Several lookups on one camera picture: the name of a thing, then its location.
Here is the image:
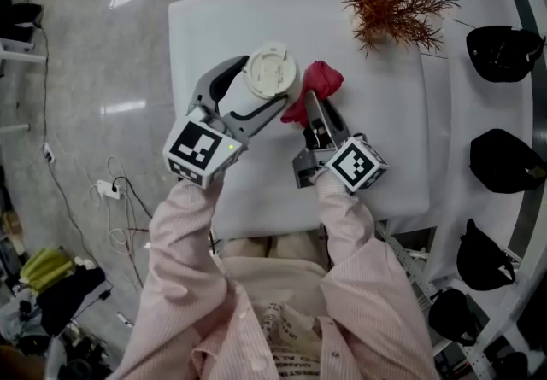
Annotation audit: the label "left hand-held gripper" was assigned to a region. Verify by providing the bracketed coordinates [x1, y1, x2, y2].
[162, 55, 289, 190]

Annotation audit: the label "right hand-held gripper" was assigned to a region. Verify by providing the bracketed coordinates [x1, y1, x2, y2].
[291, 90, 390, 194]

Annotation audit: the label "red cloth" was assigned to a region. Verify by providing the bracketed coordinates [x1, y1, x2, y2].
[279, 60, 345, 126]

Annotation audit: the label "white lidded paper cup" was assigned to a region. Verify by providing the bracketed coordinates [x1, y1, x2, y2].
[241, 40, 298, 108]

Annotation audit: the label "person's left forearm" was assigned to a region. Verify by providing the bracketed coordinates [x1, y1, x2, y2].
[147, 177, 224, 298]

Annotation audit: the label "person's right forearm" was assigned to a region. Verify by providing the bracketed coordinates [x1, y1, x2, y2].
[315, 172, 386, 281]

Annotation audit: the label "white table with dark legs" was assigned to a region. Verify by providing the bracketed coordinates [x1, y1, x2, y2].
[167, 0, 431, 241]

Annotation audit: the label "person's legs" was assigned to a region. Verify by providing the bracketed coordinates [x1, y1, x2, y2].
[221, 232, 328, 272]

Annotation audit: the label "black cap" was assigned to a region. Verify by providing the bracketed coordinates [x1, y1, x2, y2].
[456, 218, 516, 292]
[427, 288, 482, 348]
[465, 25, 547, 85]
[469, 128, 547, 195]

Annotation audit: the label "white side table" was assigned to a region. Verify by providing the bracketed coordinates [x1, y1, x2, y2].
[0, 37, 48, 134]

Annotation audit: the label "person's torso in pink shirt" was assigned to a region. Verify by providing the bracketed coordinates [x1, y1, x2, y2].
[106, 256, 441, 380]

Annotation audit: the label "yellow-green fabric bundle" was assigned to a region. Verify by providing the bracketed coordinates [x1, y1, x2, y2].
[20, 246, 76, 292]

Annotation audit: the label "perforated metal shelf post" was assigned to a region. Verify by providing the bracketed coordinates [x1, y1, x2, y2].
[374, 222, 433, 312]

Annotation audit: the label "white power strip with cables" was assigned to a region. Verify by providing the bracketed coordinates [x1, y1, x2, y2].
[88, 155, 149, 260]

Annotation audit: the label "long black cable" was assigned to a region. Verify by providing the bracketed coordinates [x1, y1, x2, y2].
[37, 23, 109, 286]

